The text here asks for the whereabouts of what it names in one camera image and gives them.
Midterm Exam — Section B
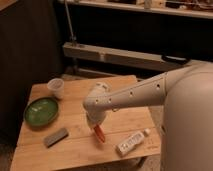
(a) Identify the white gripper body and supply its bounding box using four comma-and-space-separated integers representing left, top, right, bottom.
86, 112, 106, 130

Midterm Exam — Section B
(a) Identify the red pepper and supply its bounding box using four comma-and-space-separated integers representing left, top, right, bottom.
94, 125, 105, 142

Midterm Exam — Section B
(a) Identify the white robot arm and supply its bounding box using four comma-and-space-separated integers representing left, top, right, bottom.
83, 63, 213, 171

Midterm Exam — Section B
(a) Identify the grey sponge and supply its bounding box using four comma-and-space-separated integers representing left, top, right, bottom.
44, 128, 69, 148

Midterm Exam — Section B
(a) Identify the wooden table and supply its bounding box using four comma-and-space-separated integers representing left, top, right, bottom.
10, 79, 161, 171

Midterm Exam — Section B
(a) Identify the white bottle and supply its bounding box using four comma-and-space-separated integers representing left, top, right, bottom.
116, 128, 151, 156

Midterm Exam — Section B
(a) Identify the green bowl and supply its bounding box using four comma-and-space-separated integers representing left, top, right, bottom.
24, 97, 59, 127

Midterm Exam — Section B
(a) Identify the grey metal beam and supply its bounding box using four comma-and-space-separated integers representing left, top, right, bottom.
63, 42, 199, 71

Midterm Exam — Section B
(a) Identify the metal pole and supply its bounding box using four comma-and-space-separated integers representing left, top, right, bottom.
64, 0, 76, 45

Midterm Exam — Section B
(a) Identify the wooden shelf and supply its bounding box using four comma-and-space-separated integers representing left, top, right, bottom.
56, 0, 213, 20

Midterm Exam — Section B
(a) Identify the black handle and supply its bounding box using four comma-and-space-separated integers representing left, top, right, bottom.
161, 55, 190, 65

